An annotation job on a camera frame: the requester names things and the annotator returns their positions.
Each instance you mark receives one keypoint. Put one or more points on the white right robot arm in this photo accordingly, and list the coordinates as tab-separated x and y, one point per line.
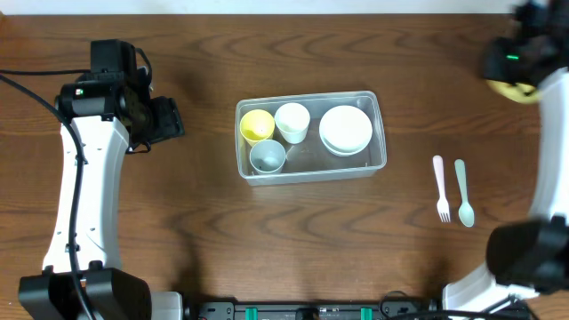
526	259

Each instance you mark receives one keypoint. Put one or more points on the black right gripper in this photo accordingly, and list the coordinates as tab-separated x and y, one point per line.
496	62

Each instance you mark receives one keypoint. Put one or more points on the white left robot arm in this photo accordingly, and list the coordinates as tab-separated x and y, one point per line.
105	115

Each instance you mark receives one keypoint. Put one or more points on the clear plastic container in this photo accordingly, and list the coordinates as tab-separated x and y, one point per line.
310	161

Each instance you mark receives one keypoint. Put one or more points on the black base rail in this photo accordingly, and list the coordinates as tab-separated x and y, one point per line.
390	307

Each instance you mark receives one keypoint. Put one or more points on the grey plastic bowl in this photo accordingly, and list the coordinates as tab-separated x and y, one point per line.
338	152

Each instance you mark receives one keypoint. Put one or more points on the cream plastic bowl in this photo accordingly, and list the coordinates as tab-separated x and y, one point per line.
346	127

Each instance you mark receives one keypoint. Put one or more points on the cream plastic cup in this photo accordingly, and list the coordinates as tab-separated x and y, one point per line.
292	120

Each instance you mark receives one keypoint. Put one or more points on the yellow plastic cup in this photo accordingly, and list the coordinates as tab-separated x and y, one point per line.
257	125

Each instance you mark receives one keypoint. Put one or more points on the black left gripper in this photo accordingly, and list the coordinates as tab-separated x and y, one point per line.
166	119

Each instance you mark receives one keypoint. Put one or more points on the grey plastic cup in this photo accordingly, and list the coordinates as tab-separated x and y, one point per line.
268	157

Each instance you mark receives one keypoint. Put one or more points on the mint green plastic spoon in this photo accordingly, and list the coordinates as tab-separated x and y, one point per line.
466	212

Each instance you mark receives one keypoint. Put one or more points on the yellow plastic bowl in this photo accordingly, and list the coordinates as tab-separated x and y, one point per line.
518	92

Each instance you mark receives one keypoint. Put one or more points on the white plastic fork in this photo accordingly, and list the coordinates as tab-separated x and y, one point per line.
443	207

